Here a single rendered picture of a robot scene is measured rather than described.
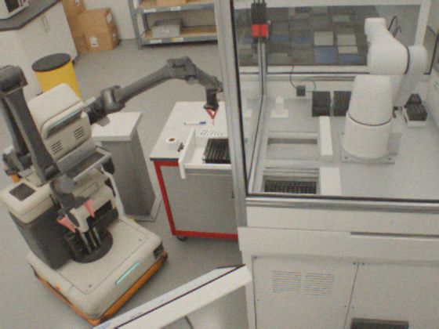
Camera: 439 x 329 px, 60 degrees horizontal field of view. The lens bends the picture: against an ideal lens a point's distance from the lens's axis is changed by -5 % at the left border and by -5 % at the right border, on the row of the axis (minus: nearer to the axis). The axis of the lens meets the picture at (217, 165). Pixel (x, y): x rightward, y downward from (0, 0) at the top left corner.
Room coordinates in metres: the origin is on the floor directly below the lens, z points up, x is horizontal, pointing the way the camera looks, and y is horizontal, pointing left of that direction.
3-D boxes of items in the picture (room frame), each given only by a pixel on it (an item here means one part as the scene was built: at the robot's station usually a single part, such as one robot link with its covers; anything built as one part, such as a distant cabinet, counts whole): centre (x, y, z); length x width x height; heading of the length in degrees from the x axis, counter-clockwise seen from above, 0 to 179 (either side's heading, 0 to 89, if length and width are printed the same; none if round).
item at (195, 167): (1.60, -0.07, 0.86); 0.40 x 0.26 x 0.06; 76
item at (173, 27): (5.66, 0.45, 0.22); 0.40 x 0.30 x 0.17; 79
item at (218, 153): (1.60, -0.06, 0.87); 0.22 x 0.18 x 0.06; 76
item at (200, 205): (2.04, 0.02, 0.38); 0.62 x 0.58 x 0.76; 166
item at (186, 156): (1.65, 0.14, 0.87); 0.29 x 0.02 x 0.11; 166
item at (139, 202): (2.23, 0.62, 0.38); 0.30 x 0.30 x 0.76; 79
